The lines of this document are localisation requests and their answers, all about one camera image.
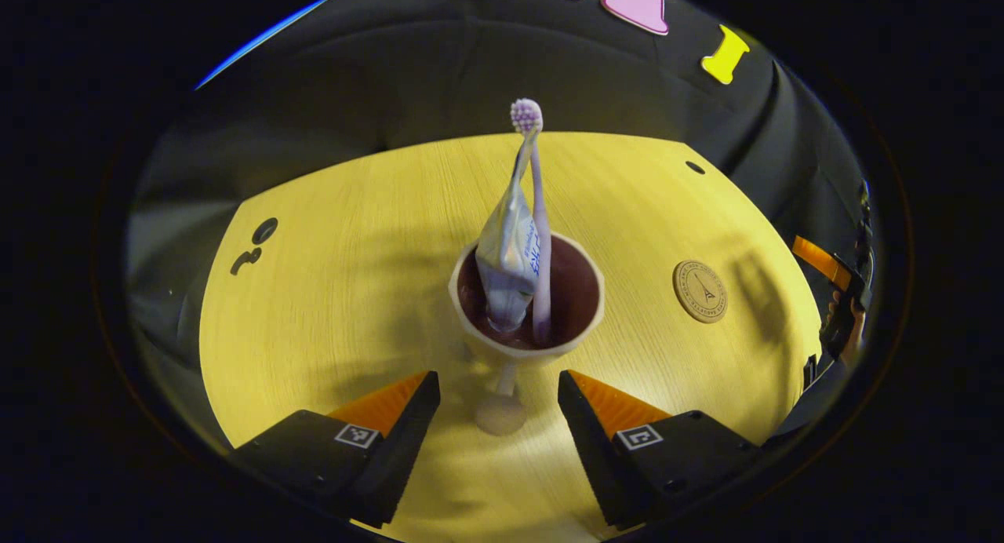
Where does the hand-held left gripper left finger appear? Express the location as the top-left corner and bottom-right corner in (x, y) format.
(227, 370), (442, 530)

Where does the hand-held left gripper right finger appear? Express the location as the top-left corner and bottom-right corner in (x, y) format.
(558, 370), (762, 530)

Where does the round cork coaster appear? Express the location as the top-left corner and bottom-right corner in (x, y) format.
(672, 260), (729, 324)

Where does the beige cup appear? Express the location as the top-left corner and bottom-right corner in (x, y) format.
(448, 231), (606, 437)

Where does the white toothpaste tube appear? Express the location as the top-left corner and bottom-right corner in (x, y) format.
(475, 131), (544, 336)

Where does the pale purple toothbrush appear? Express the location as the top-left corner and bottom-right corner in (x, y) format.
(510, 98), (554, 344)

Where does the wooden desktop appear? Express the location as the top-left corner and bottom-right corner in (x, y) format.
(198, 132), (823, 542)

